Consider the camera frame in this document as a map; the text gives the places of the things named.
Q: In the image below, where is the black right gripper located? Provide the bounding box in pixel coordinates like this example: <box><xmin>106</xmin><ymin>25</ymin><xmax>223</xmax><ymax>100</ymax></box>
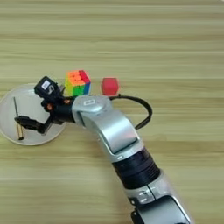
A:
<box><xmin>14</xmin><ymin>94</ymin><xmax>76</xmax><ymax>136</ymax></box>

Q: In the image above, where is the screwdriver with amber handle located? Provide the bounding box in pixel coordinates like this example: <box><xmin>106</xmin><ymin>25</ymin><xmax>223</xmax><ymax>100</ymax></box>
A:
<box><xmin>12</xmin><ymin>96</ymin><xmax>26</xmax><ymax>141</ymax></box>

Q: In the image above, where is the multicolour puzzle cube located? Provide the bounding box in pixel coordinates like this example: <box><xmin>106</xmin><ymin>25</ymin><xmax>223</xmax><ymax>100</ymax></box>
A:
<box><xmin>64</xmin><ymin>69</ymin><xmax>92</xmax><ymax>97</ymax></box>

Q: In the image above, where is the round beige plate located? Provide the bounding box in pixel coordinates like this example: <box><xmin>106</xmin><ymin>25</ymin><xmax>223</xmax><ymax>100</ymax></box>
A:
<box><xmin>0</xmin><ymin>83</ymin><xmax>67</xmax><ymax>146</ymax></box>

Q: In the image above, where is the black box with white label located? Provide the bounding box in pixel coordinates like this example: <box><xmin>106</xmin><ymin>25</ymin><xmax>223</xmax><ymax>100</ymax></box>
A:
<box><xmin>33</xmin><ymin>75</ymin><xmax>61</xmax><ymax>100</ymax></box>

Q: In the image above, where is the small red cube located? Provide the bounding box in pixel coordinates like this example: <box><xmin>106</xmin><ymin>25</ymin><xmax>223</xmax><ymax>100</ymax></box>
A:
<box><xmin>101</xmin><ymin>77</ymin><xmax>120</xmax><ymax>96</ymax></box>

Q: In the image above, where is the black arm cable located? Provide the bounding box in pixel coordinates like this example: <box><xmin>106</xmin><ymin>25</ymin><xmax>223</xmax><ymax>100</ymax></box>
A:
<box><xmin>109</xmin><ymin>94</ymin><xmax>153</xmax><ymax>130</ymax></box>

